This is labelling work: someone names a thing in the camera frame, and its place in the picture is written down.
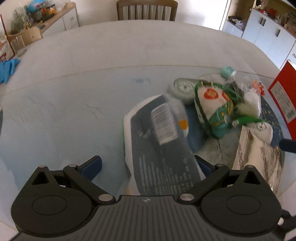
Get red and white printed box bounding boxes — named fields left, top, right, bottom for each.
left=0, top=13, right=17, bottom=63

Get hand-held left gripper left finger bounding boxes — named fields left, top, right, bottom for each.
left=31, top=155, right=116, bottom=205

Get green white snack bag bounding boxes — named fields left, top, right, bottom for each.
left=193, top=82, right=237, bottom=140

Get clear plastic bag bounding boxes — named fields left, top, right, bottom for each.
left=231, top=76, right=265, bottom=117

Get white and wooden wall cabinet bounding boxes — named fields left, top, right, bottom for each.
left=221, top=0, right=296, bottom=70

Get clear table mat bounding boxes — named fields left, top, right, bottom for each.
left=0, top=64, right=290, bottom=229

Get clear drinking glass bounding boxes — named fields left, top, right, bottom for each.
left=10, top=35, right=27, bottom=57

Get clutter of bags and jars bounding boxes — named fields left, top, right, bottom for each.
left=10, top=0, right=58, bottom=33

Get grey correction tape dispenser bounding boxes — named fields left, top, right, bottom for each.
left=167, top=78, right=197, bottom=105

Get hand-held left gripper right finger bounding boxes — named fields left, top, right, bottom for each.
left=177, top=155, right=266, bottom=206

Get dark blue patterned mat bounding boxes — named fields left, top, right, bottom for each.
left=184, top=95, right=289, bottom=153

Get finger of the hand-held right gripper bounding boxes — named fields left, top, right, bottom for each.
left=279, top=138, right=296, bottom=154

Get red and white cardboard box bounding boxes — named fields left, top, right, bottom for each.
left=268, top=60, right=296, bottom=140

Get wooden sideboard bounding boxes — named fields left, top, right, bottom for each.
left=6, top=2, right=80, bottom=47

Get grey and white packet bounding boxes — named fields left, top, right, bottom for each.
left=122, top=94, right=207, bottom=195

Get wooden slatted chair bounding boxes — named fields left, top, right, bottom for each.
left=116, top=0, right=179, bottom=22

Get green handled tool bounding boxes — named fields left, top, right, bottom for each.
left=228, top=116, right=263, bottom=128

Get white plastic object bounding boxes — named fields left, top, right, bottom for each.
left=248, top=122, right=274, bottom=145

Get blue cloth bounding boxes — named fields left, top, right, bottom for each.
left=0, top=57, right=21, bottom=84

